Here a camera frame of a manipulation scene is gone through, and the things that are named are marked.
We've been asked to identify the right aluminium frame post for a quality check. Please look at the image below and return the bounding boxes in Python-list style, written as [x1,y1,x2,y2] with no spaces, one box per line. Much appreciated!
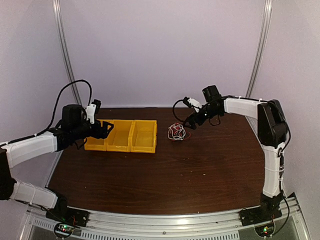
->
[245,0,273,98]

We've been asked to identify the yellow plastic bin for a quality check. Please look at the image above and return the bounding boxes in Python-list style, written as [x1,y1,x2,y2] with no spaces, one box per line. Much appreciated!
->
[130,119,158,154]
[105,119,134,153]
[84,119,114,152]

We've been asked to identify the circuit board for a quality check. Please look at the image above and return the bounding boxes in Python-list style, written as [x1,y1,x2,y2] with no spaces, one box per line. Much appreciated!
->
[254,223,275,238]
[53,222,75,238]

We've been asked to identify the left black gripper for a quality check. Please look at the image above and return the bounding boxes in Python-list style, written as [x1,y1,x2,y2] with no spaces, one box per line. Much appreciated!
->
[71,119,114,140]

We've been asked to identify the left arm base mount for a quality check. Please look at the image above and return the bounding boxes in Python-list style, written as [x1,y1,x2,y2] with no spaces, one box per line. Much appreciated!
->
[43,192,89,227]

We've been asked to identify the left yellow plastic bin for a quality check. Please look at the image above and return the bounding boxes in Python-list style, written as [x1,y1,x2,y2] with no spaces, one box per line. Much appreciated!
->
[84,119,114,152]

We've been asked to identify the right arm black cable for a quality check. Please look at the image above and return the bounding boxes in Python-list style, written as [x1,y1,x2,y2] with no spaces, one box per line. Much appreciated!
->
[172,99,191,123]

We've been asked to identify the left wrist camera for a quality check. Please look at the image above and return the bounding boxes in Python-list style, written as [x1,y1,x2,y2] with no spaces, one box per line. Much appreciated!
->
[85,99,101,124]

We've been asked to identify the front aluminium rail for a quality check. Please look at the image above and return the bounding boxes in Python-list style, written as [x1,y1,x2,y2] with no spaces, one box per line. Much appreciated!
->
[19,192,311,240]

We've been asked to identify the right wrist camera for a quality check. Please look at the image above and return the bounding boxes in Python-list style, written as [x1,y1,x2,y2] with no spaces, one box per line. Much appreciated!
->
[182,96,203,113]

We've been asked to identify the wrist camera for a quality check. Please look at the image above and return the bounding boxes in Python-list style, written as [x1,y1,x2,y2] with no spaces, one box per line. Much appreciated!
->
[182,96,203,113]
[85,99,101,124]

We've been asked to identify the left aluminium frame post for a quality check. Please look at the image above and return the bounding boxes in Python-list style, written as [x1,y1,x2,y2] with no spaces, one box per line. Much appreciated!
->
[51,0,82,108]

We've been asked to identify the aluminium frame post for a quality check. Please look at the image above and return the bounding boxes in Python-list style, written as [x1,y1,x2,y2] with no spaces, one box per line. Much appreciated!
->
[51,0,82,108]
[245,0,273,98]

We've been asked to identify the cable bundle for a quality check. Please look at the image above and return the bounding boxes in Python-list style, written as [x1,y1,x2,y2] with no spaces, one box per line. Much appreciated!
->
[167,121,192,142]

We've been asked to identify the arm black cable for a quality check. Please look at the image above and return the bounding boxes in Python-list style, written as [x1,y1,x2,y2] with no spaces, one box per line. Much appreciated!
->
[172,99,191,123]
[37,79,94,137]

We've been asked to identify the middle yellow plastic bin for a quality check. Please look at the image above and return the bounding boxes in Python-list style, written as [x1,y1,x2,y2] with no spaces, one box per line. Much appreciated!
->
[105,119,134,153]

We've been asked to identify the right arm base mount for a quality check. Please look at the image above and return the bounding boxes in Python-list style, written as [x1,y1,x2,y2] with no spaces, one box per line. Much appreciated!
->
[238,193,283,226]

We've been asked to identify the right circuit board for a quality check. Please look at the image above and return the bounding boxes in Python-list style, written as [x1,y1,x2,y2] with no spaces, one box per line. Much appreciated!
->
[254,223,275,238]

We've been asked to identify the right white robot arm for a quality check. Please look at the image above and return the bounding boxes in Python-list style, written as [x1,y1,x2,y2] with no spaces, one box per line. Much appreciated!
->
[182,85,290,221]

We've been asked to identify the right yellow plastic bin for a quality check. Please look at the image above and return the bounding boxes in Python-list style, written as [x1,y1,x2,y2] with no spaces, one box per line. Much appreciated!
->
[130,119,158,154]

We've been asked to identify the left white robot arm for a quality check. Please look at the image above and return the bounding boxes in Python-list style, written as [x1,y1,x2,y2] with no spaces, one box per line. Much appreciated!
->
[0,103,114,222]

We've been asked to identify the left circuit board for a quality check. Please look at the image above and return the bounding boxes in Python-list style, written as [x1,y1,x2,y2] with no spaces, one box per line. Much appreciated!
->
[53,222,75,238]

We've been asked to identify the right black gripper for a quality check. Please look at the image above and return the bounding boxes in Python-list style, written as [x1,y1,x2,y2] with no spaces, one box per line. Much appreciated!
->
[183,104,221,130]

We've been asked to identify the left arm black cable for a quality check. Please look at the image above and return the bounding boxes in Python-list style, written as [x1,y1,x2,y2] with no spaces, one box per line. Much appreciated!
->
[37,79,94,137]

